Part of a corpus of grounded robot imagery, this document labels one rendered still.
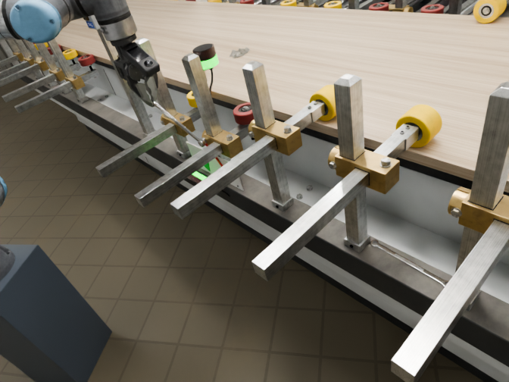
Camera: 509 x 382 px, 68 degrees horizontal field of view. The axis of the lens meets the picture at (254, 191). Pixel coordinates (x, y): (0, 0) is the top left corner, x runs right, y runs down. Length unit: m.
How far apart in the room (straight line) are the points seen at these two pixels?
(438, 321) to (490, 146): 0.25
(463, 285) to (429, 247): 0.49
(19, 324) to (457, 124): 1.45
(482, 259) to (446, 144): 0.37
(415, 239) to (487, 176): 0.48
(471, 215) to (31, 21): 0.95
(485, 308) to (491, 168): 0.35
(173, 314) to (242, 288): 0.34
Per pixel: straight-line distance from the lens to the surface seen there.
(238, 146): 1.12
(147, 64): 1.11
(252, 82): 0.87
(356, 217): 0.87
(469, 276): 0.60
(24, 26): 1.04
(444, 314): 0.56
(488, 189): 0.66
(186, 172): 1.08
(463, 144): 0.94
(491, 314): 0.89
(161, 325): 1.85
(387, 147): 0.82
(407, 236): 1.10
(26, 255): 1.56
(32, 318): 1.60
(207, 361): 1.69
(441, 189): 1.01
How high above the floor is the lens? 1.43
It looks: 39 degrees down
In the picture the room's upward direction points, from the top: 16 degrees counter-clockwise
